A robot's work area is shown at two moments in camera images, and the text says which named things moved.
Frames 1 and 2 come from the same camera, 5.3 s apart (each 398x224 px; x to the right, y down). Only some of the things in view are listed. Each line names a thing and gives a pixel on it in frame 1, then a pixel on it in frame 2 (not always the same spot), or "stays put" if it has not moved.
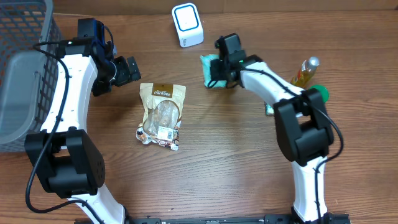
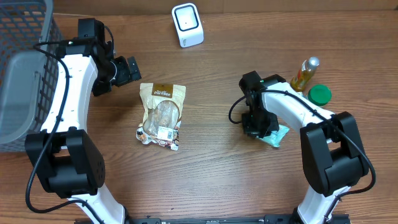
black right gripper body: [220, 73] → [259, 125]
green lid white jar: [323, 90] stays put
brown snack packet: [162, 105] stays put
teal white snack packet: [209, 82] → [275, 137]
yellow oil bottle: [307, 71] stays put
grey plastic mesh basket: [28, 69] stays put
